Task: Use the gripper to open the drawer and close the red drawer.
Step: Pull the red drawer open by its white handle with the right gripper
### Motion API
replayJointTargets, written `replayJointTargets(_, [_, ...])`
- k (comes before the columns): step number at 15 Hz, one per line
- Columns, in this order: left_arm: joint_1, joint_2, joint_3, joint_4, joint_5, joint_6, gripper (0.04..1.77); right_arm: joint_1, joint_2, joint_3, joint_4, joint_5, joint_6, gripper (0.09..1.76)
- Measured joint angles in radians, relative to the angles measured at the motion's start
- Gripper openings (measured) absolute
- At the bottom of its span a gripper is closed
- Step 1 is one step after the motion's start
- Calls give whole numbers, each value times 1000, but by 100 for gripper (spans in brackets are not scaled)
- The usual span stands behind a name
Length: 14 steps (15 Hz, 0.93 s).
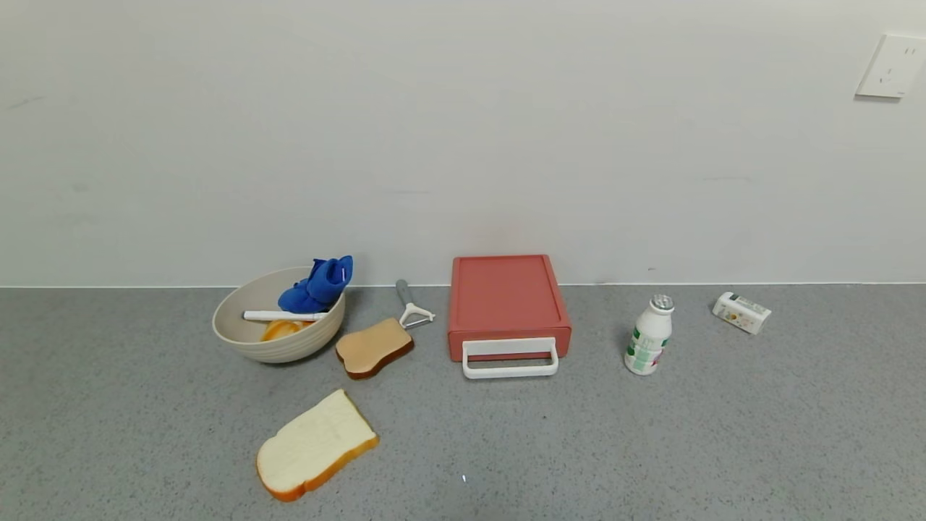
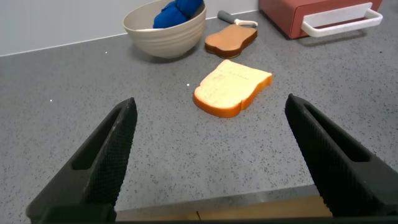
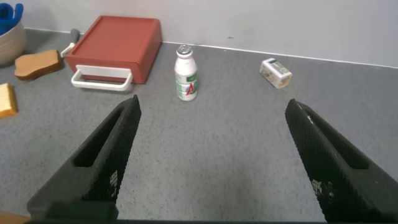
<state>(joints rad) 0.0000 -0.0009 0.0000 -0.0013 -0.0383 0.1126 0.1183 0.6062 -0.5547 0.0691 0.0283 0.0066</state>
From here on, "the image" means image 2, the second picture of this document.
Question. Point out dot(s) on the blue cloth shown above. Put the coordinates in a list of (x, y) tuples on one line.
[(174, 14)]

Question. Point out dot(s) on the white bread slice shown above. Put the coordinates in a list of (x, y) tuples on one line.
[(228, 88)]

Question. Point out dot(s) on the beige ribbed bowl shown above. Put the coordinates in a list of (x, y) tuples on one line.
[(168, 40)]

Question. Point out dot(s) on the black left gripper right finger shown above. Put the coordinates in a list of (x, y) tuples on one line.
[(335, 174)]

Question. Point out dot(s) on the red drawer casing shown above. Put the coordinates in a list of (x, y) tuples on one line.
[(276, 12)]

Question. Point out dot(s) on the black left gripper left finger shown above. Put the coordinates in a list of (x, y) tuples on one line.
[(102, 168)]

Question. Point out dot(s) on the brown toast slice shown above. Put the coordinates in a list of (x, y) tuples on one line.
[(230, 40)]

